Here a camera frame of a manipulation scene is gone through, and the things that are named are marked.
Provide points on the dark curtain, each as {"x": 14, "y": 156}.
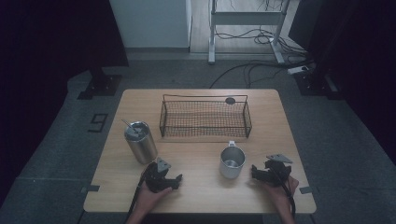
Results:
{"x": 46, "y": 62}
{"x": 358, "y": 62}

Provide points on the white desk frame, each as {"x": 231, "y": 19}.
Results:
{"x": 246, "y": 18}

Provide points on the white power strip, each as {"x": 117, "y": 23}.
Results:
{"x": 297, "y": 70}

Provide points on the round dark basket tag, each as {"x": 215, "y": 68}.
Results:
{"x": 230, "y": 100}

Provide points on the person's left hand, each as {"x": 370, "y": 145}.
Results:
{"x": 148, "y": 200}

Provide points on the grey tape piece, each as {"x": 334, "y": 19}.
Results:
{"x": 305, "y": 189}
{"x": 91, "y": 188}

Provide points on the metal straw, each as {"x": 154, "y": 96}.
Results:
{"x": 127, "y": 123}

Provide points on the black stand base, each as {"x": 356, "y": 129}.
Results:
{"x": 314, "y": 84}
{"x": 102, "y": 85}

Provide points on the steel tumbler with lid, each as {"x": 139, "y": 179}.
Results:
{"x": 141, "y": 146}

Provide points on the person's right hand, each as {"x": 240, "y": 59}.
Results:
{"x": 283, "y": 196}

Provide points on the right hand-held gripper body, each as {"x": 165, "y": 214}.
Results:
{"x": 275, "y": 174}

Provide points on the white cabinet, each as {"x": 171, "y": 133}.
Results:
{"x": 152, "y": 23}

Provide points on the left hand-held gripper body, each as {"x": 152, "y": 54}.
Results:
{"x": 155, "y": 180}

